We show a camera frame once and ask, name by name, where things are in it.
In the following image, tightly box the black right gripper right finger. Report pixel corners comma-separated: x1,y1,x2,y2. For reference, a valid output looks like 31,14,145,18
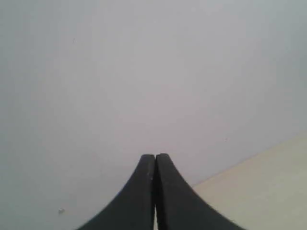
155,153,242,230

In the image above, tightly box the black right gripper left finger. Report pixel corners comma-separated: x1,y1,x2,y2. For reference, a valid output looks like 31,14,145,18
79,154,155,230

